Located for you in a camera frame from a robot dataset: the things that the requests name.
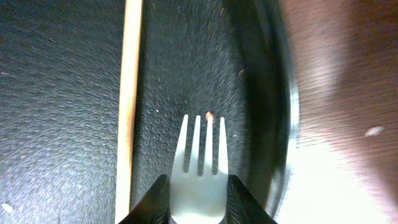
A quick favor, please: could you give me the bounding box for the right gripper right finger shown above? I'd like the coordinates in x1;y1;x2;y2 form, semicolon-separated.
222;175;277;224

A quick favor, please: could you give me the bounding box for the black round tray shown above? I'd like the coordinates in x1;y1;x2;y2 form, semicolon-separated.
1;0;292;223

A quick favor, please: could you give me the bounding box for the wooden chopstick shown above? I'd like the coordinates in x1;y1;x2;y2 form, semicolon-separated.
114;0;143;223

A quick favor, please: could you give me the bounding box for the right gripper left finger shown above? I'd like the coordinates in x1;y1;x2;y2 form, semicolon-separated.
119;174;170;224

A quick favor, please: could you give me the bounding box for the white plastic fork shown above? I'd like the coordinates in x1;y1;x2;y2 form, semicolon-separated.
169;115;228;224

